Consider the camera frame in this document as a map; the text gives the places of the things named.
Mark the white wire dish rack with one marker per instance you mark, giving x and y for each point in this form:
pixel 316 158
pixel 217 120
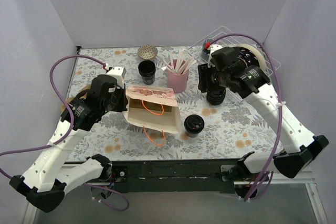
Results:
pixel 227 38

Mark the small patterned bowl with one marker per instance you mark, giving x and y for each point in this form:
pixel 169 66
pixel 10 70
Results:
pixel 147 52

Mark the floral patterned table mat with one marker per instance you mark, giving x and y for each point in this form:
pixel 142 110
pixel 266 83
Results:
pixel 231 129

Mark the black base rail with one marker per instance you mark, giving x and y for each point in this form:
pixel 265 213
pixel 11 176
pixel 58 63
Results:
pixel 216 175

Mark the teal ceramic cup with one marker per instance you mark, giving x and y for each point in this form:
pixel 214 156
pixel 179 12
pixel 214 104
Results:
pixel 205 50

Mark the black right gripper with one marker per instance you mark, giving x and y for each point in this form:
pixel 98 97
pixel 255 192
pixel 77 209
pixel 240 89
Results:
pixel 203 77

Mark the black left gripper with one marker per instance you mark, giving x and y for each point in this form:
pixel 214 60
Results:
pixel 122 98

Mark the pink cylindrical holder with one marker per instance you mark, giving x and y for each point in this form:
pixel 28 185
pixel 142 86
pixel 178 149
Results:
pixel 177 82

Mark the stack of black cups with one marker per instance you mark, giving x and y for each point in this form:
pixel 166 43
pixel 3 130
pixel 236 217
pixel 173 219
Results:
pixel 147 71

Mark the wrapped straw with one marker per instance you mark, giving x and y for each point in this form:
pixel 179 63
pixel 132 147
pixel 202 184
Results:
pixel 179 61
pixel 168 68
pixel 188 65
pixel 172 64

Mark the brown paper gift bag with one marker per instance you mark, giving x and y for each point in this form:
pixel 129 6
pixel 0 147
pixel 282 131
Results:
pixel 168 122

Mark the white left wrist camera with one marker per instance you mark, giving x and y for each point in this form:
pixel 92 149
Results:
pixel 118 72

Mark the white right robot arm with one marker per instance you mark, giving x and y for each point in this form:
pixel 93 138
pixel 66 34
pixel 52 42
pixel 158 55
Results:
pixel 300 146

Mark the black round plate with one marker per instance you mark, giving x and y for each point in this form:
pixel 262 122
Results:
pixel 247 56

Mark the aluminium frame rail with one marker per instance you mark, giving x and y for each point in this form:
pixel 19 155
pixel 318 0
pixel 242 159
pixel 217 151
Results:
pixel 285 201

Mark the black plastic cup lid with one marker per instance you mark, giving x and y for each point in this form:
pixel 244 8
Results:
pixel 194 121

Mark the stack of black lids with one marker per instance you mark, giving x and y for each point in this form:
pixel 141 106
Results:
pixel 216 97

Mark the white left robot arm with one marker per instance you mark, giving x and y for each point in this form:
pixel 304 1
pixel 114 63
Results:
pixel 45 184

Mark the cream round plate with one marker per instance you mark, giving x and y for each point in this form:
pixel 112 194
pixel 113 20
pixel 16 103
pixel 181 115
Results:
pixel 258 54

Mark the dark translucent printed cup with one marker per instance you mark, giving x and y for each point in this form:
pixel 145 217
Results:
pixel 193 132

